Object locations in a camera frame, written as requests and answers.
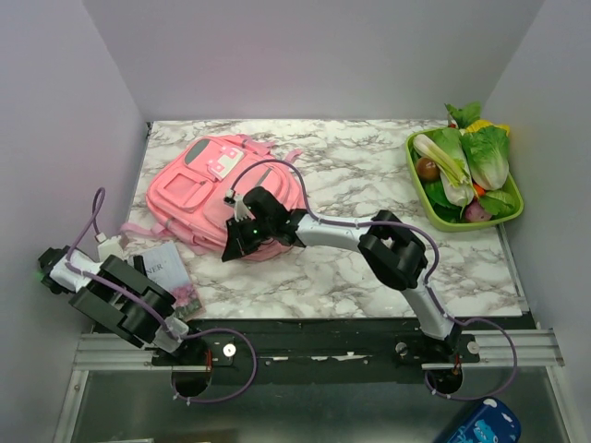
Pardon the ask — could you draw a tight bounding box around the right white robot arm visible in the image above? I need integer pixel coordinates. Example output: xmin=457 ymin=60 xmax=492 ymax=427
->
xmin=222 ymin=186 xmax=461 ymax=362

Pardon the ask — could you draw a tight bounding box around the pink student backpack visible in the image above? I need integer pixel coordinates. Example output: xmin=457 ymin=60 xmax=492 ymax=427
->
xmin=121 ymin=134 xmax=304 ymax=255

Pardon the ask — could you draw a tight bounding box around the green lettuce head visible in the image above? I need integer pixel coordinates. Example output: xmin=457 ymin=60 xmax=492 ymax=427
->
xmin=461 ymin=126 xmax=510 ymax=190

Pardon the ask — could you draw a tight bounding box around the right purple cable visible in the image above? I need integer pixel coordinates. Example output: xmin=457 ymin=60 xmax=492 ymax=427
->
xmin=225 ymin=160 xmax=519 ymax=401

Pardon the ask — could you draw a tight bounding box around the blue dinosaur pencil case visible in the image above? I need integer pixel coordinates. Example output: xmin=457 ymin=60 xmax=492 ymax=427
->
xmin=434 ymin=397 xmax=522 ymax=443

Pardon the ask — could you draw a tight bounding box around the black mounting rail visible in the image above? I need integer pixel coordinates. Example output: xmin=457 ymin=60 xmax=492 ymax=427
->
xmin=94 ymin=316 xmax=481 ymax=387

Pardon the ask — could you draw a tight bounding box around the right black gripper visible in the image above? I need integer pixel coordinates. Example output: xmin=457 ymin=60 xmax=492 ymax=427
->
xmin=222 ymin=214 xmax=274 ymax=262

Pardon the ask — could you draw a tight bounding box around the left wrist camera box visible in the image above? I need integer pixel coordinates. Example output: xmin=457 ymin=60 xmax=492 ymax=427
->
xmin=95 ymin=233 xmax=128 ymax=261

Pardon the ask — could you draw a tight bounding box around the purple pink radish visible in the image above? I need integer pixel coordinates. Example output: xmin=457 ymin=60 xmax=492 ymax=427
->
xmin=464 ymin=199 xmax=492 ymax=223

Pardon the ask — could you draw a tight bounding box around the brown round fruit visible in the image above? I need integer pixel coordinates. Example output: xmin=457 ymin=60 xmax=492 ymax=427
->
xmin=415 ymin=157 xmax=440 ymax=183

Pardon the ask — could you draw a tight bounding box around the green vegetable tray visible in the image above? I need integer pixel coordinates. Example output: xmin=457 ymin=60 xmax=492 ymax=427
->
xmin=404 ymin=129 xmax=524 ymax=233

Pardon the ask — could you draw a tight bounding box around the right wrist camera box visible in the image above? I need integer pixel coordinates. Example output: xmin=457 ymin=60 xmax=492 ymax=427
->
xmin=223 ymin=190 xmax=251 ymax=222

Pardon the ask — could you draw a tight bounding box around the Designer Fate flower book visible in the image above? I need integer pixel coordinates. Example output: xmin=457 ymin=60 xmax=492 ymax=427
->
xmin=127 ymin=241 xmax=203 ymax=320

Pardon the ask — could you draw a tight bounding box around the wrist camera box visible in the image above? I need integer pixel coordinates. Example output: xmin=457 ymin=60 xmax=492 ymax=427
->
xmin=95 ymin=233 xmax=128 ymax=261
xmin=223 ymin=190 xmax=251 ymax=222

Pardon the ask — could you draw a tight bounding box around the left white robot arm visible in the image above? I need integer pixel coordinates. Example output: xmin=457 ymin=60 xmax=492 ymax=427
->
xmin=38 ymin=246 xmax=205 ymax=365

